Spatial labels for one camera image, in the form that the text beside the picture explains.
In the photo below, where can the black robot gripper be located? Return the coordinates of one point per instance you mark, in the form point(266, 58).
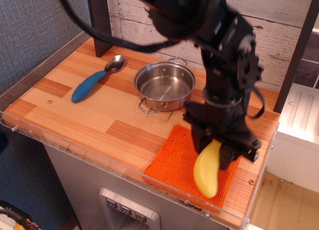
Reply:
point(225, 123)

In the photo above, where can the yellow plastic banana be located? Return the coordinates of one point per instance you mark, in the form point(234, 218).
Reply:
point(206, 167)

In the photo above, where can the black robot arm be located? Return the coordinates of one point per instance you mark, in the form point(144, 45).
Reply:
point(227, 44)

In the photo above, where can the stainless steel pot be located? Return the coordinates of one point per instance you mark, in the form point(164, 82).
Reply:
point(164, 86)

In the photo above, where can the orange knitted cloth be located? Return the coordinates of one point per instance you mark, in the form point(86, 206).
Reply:
point(172, 171)

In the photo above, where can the grey dispenser button panel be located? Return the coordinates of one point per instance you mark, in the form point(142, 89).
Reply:
point(123, 213)

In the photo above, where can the clear acrylic table guard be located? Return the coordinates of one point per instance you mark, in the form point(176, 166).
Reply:
point(125, 144)

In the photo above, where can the yellow object bottom corner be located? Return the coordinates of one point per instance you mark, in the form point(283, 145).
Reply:
point(18, 227)

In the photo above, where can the blue handled metal spoon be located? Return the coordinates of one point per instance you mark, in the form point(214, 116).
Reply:
point(114, 65)

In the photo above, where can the dark right shelf post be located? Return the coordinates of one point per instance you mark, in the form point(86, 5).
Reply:
point(297, 55)

